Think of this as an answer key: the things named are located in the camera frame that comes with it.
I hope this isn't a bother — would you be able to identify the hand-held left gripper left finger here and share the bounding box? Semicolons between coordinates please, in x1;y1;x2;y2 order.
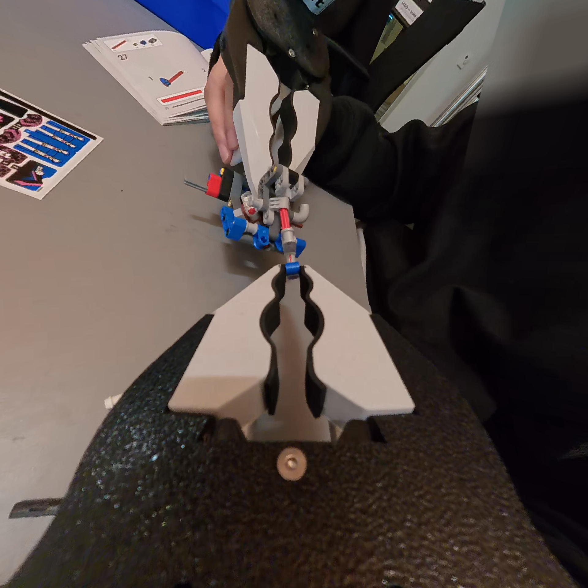
168;264;288;417

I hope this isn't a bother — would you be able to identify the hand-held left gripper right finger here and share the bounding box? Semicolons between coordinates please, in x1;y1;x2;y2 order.
299;266;416;419

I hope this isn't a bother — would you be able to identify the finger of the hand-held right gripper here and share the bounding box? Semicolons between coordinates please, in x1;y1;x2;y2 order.
286;89;320;174
230;43;282;185

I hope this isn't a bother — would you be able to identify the grey and blue lego chassis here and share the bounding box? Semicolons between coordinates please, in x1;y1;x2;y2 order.
185;165;309;256

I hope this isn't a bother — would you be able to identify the open lego instruction booklet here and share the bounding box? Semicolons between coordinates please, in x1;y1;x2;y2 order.
83;31;213;126

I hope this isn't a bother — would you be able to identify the lego sticker sheet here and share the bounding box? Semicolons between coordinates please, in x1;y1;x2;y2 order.
0;87;104;201

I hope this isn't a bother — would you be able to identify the dark grey angled lego beam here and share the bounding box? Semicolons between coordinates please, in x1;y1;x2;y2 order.
9;498;62;519

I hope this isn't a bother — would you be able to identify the person's right hand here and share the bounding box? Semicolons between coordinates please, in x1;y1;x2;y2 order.
203;55;239;164

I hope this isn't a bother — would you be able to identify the blue plastic storage bin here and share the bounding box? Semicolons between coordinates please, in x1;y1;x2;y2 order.
135;0;230;49

